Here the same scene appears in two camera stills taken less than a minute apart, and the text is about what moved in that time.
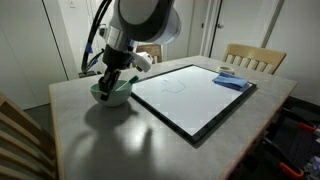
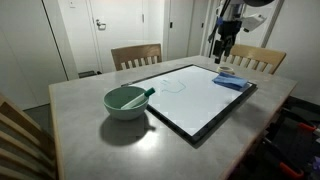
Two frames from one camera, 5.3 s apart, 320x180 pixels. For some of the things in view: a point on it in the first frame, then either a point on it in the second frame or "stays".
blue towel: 229,80 stays
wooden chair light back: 257,57 stays
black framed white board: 188,100 stays
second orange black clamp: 302,122 stays
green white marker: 132,80 → 142,96
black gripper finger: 103,85 → 217,51
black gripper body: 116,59 → 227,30
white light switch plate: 72,4 stays
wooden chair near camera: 26,151 stays
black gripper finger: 104,96 → 229,44
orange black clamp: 282,157 stays
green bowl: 117,95 → 116,98
